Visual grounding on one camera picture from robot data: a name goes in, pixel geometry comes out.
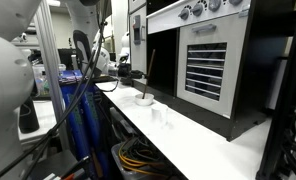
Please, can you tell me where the aluminium frame post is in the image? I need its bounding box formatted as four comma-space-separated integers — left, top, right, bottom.
32, 0, 71, 152

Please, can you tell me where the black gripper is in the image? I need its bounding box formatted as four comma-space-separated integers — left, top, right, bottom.
117, 63, 146, 85

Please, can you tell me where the bin with yellow cables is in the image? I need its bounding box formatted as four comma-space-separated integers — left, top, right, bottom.
111, 137, 174, 180

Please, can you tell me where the black water bottle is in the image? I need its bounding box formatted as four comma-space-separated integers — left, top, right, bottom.
19, 97, 40, 134

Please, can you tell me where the white bowl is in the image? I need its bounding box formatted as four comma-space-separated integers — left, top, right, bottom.
135, 93, 154, 106

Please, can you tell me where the brown wooden spoon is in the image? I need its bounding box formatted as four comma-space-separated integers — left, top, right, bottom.
141, 49, 156, 99

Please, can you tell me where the toy kitchen stove unit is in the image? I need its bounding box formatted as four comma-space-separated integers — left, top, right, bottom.
127, 0, 296, 140

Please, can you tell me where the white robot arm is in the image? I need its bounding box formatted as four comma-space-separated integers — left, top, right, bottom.
0, 0, 42, 180

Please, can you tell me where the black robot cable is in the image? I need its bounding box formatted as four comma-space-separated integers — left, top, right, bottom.
0, 0, 121, 180

